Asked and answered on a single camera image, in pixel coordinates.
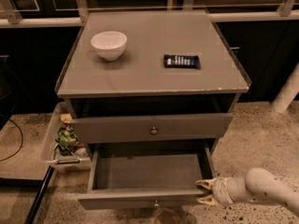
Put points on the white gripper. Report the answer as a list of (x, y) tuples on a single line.
[(220, 190)]

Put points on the grey drawer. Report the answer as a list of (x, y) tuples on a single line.
[(151, 128), (147, 174)]

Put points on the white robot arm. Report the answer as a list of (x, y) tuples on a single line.
[(256, 186)]

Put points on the grey drawer cabinet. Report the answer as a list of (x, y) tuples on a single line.
[(138, 83)]

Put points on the grey top drawer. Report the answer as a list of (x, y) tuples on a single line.
[(151, 128)]

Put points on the clear plastic storage bin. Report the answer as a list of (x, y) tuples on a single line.
[(50, 154)]

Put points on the green snack bag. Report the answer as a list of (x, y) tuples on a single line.
[(66, 137)]

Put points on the black floor bar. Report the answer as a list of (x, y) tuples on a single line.
[(39, 196)]

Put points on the white ceramic bowl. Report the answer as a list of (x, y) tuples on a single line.
[(109, 45)]

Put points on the white railing bar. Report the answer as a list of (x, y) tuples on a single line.
[(214, 17)]

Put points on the white post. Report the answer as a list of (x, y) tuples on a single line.
[(288, 92)]

